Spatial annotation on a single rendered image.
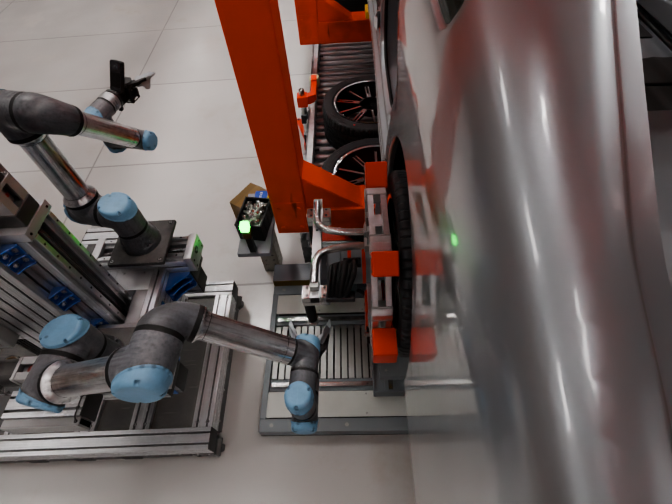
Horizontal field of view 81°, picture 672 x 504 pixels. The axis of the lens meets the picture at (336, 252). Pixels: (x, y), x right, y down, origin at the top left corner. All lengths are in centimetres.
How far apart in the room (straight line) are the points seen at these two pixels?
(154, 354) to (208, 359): 112
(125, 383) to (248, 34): 103
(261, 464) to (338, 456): 36
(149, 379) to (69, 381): 30
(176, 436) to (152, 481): 32
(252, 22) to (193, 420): 158
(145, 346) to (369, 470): 133
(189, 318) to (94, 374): 25
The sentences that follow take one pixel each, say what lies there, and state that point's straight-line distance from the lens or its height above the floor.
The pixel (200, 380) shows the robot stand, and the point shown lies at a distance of 204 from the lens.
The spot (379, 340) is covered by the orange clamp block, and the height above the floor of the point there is 88.
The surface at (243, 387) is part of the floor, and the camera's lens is 222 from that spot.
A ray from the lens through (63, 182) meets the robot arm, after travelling 164.
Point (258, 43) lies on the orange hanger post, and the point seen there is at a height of 145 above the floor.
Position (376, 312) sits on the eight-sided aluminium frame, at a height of 97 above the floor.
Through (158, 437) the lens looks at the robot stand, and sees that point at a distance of 204.
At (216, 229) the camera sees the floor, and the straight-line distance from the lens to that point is 283.
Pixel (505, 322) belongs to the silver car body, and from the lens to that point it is 47.
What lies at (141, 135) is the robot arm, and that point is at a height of 116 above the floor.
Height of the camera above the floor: 203
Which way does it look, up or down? 53 degrees down
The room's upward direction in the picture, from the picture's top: 6 degrees counter-clockwise
